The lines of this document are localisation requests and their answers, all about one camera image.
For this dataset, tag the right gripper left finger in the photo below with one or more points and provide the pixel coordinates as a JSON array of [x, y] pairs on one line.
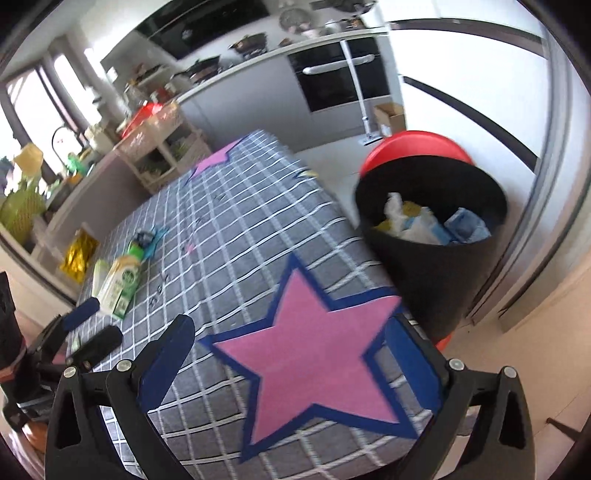
[[78, 442]]

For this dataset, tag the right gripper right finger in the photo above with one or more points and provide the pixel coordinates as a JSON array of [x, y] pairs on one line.
[[500, 444]]

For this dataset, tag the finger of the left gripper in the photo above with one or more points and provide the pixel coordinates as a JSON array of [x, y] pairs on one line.
[[85, 358], [81, 311]]

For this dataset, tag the black kitchen faucet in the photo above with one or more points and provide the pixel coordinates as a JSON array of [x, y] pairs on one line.
[[68, 149]]

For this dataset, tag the black trash bin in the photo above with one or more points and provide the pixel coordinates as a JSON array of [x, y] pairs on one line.
[[437, 283]]

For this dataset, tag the white green bottle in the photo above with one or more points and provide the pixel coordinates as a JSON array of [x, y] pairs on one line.
[[120, 284]]

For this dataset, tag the green white lotion tube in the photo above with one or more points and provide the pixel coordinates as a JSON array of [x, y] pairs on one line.
[[100, 272]]

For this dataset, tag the gold foil bag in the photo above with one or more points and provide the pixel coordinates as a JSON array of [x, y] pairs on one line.
[[78, 255]]

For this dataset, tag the green mesh colander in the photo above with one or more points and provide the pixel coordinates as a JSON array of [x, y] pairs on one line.
[[19, 209]]

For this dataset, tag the grey checked tablecloth with stars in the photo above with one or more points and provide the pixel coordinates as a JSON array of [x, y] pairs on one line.
[[289, 375]]

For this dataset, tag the beige plastic storage rack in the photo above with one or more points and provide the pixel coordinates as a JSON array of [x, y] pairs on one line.
[[163, 147]]

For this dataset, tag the blue plastic wrapper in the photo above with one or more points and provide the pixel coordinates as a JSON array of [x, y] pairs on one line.
[[466, 227]]

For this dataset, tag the red plastic basket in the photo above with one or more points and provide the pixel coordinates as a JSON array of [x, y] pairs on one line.
[[146, 111]]

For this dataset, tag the black wok on stove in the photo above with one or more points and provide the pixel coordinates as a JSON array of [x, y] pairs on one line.
[[203, 69]]

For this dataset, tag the black range hood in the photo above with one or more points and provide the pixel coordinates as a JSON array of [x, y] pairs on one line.
[[181, 26]]

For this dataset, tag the white mop pole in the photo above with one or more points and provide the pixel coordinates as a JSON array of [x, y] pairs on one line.
[[370, 137]]

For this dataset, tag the cardboard box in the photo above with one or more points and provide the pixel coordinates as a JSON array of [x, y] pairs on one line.
[[390, 118]]

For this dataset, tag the dark cooking pot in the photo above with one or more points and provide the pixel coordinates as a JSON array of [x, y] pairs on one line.
[[250, 45]]

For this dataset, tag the black built-in oven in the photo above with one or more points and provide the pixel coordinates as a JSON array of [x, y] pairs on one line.
[[325, 78]]

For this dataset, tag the white refrigerator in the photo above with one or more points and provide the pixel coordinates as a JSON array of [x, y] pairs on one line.
[[475, 72]]

